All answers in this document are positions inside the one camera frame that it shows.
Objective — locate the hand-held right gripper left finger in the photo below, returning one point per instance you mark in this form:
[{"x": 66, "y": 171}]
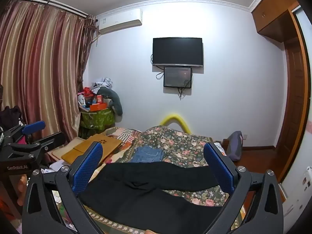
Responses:
[{"x": 88, "y": 166}]

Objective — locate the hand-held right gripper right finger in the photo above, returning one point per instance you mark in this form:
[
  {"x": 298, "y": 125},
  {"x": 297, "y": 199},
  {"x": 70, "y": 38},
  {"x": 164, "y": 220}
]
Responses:
[{"x": 217, "y": 168}]

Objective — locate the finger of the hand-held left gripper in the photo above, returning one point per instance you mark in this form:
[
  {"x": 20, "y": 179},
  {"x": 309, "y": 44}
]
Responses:
[
  {"x": 34, "y": 127},
  {"x": 52, "y": 140}
]

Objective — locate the black pants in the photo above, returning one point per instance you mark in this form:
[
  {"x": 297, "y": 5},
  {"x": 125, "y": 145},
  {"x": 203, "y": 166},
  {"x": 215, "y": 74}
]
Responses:
[{"x": 146, "y": 199}]

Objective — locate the person's left hand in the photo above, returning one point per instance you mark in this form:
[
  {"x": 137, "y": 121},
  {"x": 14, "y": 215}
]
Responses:
[{"x": 21, "y": 190}]

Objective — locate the light wooden board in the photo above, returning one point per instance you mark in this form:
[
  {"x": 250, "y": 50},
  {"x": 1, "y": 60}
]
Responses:
[{"x": 63, "y": 150}]

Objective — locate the brown cardboard box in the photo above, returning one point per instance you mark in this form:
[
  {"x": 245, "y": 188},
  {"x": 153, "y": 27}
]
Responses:
[{"x": 102, "y": 144}]

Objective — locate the white cloth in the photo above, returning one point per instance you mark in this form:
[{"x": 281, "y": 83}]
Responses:
[{"x": 54, "y": 166}]

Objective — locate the dark clothes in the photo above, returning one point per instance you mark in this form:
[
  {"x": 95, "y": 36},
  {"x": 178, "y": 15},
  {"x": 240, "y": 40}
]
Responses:
[{"x": 9, "y": 115}]

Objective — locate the grey backpack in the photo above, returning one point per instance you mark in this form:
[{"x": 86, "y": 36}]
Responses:
[{"x": 235, "y": 146}]

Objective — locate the striped cloth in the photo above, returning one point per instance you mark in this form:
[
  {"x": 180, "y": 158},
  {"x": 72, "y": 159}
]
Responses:
[{"x": 123, "y": 134}]

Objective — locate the green storage box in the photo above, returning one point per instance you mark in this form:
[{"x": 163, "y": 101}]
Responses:
[{"x": 97, "y": 119}]

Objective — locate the floral bed blanket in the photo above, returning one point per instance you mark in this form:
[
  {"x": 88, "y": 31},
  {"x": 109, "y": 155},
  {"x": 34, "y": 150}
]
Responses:
[{"x": 175, "y": 141}]

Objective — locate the orange box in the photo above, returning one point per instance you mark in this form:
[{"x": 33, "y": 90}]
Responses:
[{"x": 97, "y": 107}]

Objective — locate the red bag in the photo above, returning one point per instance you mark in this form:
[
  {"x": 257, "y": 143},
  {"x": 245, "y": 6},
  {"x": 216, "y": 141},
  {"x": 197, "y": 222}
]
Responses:
[{"x": 87, "y": 91}]

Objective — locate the blue denim shorts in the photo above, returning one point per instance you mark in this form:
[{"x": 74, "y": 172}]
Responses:
[{"x": 147, "y": 154}]

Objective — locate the striped pink curtain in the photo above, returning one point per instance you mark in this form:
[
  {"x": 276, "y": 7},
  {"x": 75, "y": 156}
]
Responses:
[{"x": 36, "y": 65}]

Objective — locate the red box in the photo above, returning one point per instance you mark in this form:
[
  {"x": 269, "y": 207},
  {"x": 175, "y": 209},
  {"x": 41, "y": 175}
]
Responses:
[{"x": 100, "y": 99}]

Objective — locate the yellow foam tube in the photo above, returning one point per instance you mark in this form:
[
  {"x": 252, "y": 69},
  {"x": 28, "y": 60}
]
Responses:
[{"x": 171, "y": 116}]

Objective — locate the grey plush cushion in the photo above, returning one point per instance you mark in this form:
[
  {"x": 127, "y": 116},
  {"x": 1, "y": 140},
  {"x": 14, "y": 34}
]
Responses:
[{"x": 116, "y": 102}]

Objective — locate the white clothes pile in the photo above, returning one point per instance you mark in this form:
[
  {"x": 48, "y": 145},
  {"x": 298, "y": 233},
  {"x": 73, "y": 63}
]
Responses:
[{"x": 103, "y": 81}]

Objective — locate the white appliance with stickers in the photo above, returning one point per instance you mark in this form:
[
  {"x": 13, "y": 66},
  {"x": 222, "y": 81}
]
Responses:
[{"x": 299, "y": 195}]

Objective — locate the wooden door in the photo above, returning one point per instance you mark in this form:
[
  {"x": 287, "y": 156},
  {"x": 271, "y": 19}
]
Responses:
[{"x": 295, "y": 102}]

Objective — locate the white air conditioner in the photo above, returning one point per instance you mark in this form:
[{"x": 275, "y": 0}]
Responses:
[{"x": 119, "y": 20}]

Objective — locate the wooden overhead cabinet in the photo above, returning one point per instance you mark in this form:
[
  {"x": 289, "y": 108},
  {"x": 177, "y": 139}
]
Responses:
[{"x": 273, "y": 12}]

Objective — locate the wall socket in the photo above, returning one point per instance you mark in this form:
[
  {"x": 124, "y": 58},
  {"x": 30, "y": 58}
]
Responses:
[{"x": 245, "y": 136}]

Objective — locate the small wall monitor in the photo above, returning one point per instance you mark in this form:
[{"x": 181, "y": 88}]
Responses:
[{"x": 176, "y": 76}]

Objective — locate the wall television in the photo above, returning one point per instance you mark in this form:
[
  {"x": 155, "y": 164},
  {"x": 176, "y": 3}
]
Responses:
[{"x": 178, "y": 52}]

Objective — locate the curtain rail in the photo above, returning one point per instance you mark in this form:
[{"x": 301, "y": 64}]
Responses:
[{"x": 48, "y": 3}]

